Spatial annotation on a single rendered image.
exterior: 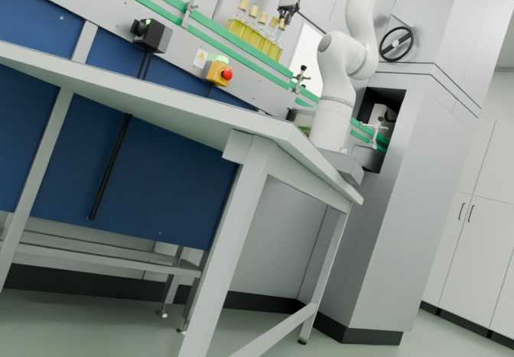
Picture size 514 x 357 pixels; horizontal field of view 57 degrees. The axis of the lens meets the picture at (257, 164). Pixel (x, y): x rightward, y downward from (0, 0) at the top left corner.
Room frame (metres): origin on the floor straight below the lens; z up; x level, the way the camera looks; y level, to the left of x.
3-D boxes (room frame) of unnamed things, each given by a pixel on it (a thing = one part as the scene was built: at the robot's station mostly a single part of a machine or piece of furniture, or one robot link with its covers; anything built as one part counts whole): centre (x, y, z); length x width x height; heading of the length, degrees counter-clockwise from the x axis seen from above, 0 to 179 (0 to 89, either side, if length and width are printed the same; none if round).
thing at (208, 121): (1.84, 0.42, 0.73); 1.58 x 1.52 x 0.04; 161
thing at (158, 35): (1.46, 0.44, 0.96); 0.08 x 0.08 x 0.08; 43
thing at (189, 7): (1.56, 0.37, 1.11); 0.07 x 0.04 x 0.13; 43
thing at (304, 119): (2.02, -0.17, 0.92); 0.27 x 0.17 x 0.15; 43
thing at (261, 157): (1.62, -0.22, 0.36); 1.51 x 0.09 x 0.71; 161
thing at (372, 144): (2.43, -0.51, 1.07); 0.17 x 0.05 x 0.23; 43
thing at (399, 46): (2.66, -0.54, 1.66); 0.21 x 0.05 x 0.21; 43
